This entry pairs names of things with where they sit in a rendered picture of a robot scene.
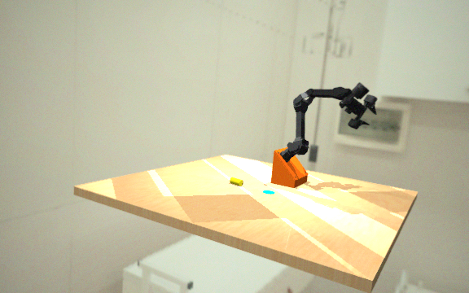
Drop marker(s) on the yellow cylinder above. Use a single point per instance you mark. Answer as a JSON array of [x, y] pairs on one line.
[[236, 181]]

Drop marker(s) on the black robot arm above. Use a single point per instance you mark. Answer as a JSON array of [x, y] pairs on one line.
[[347, 98]]

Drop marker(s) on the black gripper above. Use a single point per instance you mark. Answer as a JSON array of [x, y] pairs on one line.
[[370, 101]]

